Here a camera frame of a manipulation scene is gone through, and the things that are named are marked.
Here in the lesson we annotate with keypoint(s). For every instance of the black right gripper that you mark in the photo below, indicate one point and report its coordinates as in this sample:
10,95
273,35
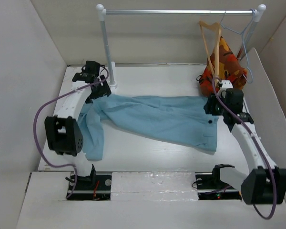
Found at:
209,106

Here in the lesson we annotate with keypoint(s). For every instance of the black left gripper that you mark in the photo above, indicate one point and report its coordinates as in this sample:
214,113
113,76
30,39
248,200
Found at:
104,91

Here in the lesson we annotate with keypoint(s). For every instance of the light blue trousers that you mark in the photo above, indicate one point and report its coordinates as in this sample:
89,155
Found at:
181,120

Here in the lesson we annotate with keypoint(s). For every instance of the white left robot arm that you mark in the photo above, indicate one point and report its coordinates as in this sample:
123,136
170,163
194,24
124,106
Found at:
64,136

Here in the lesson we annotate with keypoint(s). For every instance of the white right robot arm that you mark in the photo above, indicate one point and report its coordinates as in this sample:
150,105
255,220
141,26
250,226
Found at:
266,182

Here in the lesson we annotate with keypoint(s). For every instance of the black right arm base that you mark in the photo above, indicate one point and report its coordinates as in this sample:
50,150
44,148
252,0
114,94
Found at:
209,189

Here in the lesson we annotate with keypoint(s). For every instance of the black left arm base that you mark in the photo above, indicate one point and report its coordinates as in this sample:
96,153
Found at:
100,190

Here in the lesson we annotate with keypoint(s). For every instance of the orange patterned garment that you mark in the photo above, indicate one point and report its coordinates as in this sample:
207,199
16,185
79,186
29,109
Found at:
229,69

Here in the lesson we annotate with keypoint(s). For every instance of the white foam block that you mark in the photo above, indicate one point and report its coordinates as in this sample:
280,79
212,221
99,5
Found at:
153,186

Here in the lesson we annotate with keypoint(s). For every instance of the blue wire hanger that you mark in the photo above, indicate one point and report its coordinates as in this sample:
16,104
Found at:
243,48

